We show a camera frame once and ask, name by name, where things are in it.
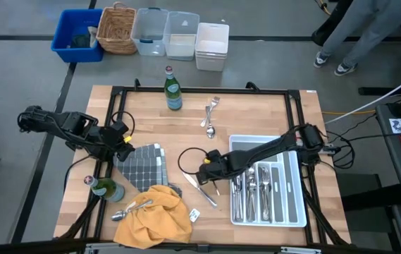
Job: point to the wicker basket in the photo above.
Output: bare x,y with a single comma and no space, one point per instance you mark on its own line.
115,28

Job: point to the dark folded cloth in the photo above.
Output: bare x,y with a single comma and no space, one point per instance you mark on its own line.
80,41

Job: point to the white cutlery organizer tray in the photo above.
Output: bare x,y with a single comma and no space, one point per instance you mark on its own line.
291,211

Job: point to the black side desk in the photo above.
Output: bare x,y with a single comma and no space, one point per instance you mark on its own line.
397,176

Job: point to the person's legs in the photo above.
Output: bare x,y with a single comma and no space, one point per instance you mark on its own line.
362,28

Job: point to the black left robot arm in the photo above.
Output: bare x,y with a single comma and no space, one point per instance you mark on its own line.
69,123

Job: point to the grey checked cloth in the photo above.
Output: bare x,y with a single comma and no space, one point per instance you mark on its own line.
143,162

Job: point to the silver knife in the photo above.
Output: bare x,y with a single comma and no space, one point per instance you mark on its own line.
234,197
200,190
240,197

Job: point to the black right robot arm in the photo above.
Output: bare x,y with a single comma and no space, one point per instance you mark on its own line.
267,150

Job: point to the yellow cloth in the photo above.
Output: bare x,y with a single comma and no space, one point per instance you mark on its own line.
154,225

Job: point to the green glass water bottle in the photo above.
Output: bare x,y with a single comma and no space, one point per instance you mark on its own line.
172,91
110,188

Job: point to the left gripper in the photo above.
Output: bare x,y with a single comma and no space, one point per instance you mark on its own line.
120,135

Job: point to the blue plastic bin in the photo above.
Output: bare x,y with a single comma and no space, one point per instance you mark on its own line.
77,21

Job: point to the clear plastic storage bin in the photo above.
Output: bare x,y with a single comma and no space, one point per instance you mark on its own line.
180,39
149,31

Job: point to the white plastic bin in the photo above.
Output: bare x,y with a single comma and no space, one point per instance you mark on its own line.
211,46

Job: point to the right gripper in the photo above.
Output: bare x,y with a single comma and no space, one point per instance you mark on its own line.
217,163

